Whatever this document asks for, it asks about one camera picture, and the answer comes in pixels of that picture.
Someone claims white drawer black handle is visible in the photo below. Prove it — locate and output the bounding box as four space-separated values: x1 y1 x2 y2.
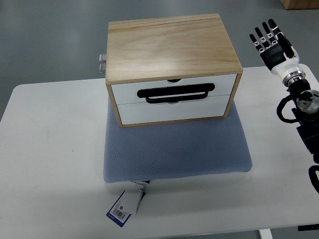
111 74 237 105

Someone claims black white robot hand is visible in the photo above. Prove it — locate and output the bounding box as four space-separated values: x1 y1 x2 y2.
249 19 306 87

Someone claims metal table clamp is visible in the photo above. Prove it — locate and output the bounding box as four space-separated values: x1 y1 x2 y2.
99 54 107 73

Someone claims white table leg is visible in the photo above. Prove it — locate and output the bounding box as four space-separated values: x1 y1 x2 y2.
259 229 273 239

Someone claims wooden drawer cabinet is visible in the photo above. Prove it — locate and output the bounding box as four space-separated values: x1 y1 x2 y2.
105 14 243 127

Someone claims black table bracket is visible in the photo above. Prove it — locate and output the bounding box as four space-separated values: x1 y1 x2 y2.
298 224 319 232

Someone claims wooden box corner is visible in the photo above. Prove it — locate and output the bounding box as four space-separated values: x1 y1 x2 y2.
280 0 319 10

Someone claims blue mesh cushion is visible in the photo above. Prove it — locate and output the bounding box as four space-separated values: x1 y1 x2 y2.
103 105 252 183

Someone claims blue white price tag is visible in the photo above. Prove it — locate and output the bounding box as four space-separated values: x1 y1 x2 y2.
106 181 150 227

